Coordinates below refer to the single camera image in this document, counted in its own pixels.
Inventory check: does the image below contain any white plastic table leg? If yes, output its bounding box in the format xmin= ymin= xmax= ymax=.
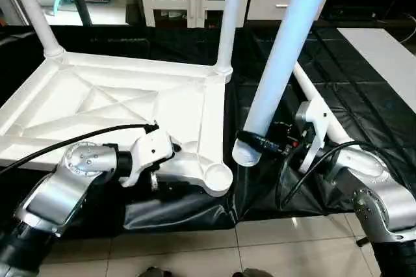
xmin=231 ymin=0 xmax=338 ymax=168
xmin=214 ymin=0 xmax=247 ymax=83
xmin=3 ymin=0 xmax=66 ymax=60
xmin=291 ymin=62 xmax=356 ymax=148

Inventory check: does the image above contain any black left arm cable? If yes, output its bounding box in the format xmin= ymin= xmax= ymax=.
xmin=0 ymin=122 xmax=161 ymax=175

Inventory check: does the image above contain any black left robot foot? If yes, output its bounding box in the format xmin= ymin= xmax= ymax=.
xmin=139 ymin=265 xmax=174 ymax=277

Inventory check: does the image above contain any white drawer unit with handle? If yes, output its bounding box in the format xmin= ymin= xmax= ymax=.
xmin=246 ymin=0 xmax=330 ymax=22

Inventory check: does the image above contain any black work mat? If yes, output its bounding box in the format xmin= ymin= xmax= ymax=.
xmin=0 ymin=23 xmax=416 ymax=232

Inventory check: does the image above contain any white flat board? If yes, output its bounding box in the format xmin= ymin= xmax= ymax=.
xmin=337 ymin=27 xmax=416 ymax=113

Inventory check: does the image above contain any white plastic table top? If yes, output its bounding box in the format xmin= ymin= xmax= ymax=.
xmin=0 ymin=49 xmax=234 ymax=198

